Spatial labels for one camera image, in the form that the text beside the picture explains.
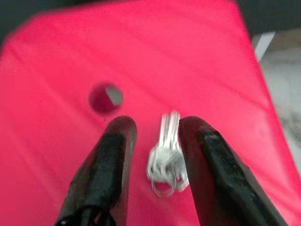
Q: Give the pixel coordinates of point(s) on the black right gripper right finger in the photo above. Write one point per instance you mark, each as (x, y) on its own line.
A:
(221, 179)

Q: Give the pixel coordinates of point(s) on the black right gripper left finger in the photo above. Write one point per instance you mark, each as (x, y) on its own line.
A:
(103, 169)

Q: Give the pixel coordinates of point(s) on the silver key bunch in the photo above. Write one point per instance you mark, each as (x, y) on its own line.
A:
(164, 160)

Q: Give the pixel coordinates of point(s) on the red plastic stool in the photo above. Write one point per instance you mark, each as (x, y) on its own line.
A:
(164, 58)

